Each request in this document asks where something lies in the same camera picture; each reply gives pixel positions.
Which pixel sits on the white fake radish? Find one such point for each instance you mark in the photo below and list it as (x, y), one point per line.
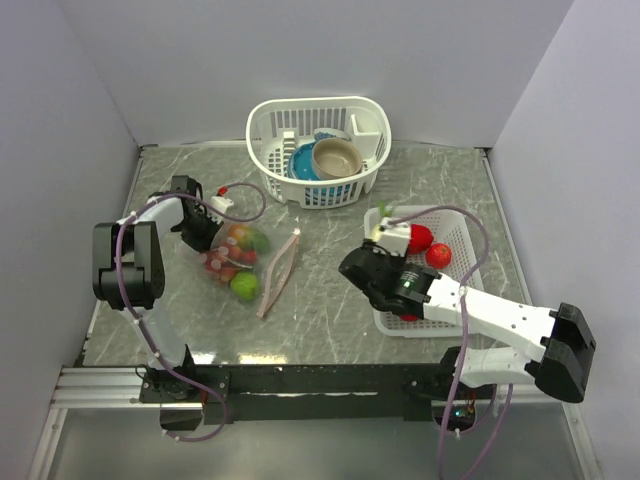
(384, 211)

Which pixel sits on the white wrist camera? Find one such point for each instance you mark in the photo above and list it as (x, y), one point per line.
(222, 203)
(394, 237)

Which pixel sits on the orange green fake mango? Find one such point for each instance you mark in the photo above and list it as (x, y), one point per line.
(250, 238)

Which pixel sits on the red fake tomato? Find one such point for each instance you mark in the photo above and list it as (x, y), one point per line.
(438, 256)

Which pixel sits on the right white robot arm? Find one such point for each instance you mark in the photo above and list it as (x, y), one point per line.
(552, 349)

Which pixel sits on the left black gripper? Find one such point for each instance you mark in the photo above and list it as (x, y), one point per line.
(203, 245)

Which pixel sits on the green fake fruit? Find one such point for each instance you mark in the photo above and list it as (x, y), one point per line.
(245, 285)

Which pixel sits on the white oval dish basket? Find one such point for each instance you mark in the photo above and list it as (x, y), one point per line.
(276, 128)

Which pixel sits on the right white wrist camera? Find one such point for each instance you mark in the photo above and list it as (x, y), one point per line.
(394, 237)

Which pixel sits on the red fake bell pepper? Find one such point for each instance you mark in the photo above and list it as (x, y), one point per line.
(421, 239)

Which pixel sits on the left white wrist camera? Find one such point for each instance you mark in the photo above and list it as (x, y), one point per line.
(222, 203)

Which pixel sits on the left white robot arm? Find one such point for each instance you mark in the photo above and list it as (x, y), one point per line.
(128, 273)

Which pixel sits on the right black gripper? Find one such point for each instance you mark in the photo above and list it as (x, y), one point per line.
(386, 254)

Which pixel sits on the beige ceramic bowl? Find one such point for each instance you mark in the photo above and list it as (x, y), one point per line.
(335, 159)

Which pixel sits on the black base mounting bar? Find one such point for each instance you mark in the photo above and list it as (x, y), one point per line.
(296, 392)

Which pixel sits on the blue dotted plate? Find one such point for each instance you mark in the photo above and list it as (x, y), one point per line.
(300, 164)

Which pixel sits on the white blue floral cup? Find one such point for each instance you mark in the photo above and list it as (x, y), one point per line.
(326, 133)

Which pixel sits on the clear zip top bag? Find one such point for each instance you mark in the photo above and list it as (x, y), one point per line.
(273, 269)

